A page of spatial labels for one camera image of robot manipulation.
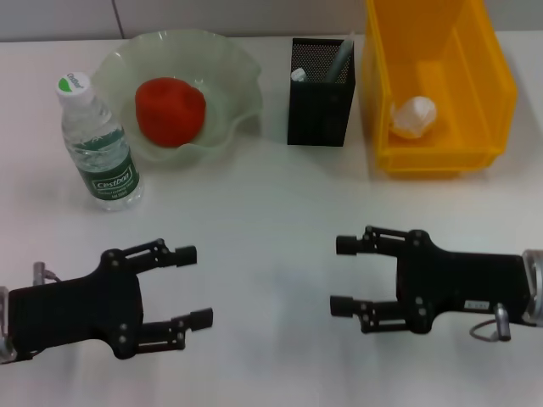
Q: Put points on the red tomato-like ball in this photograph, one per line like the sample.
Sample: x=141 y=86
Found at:
x=169 y=110

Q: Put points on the yellow plastic bin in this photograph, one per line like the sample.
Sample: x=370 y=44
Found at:
x=466 y=63

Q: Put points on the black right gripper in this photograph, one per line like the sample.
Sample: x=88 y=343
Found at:
x=458 y=284

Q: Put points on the black mesh pen holder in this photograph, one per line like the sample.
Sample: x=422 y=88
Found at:
x=318 y=114

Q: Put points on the green wavy glass fruit plate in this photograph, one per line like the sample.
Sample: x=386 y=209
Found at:
x=229 y=85

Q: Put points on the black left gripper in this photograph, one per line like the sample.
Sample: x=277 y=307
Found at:
x=76 y=309

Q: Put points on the grey marker pen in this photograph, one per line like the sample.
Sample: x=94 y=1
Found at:
x=339 y=59

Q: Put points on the clear green-label water bottle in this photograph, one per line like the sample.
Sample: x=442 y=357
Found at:
x=106 y=169

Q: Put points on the green utility knife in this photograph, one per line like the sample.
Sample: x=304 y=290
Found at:
x=298 y=75

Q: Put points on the white paper ball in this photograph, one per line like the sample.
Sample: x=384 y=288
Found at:
x=413 y=116

